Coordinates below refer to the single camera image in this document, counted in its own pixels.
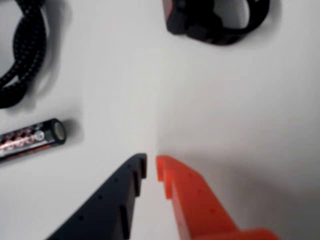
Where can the black battery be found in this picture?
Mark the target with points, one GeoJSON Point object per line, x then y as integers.
{"type": "Point", "coordinates": [25, 141]}

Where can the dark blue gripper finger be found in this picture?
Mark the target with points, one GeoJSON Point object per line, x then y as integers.
{"type": "Point", "coordinates": [105, 212]}

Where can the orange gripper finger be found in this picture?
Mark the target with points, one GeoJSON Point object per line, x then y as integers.
{"type": "Point", "coordinates": [197, 207]}

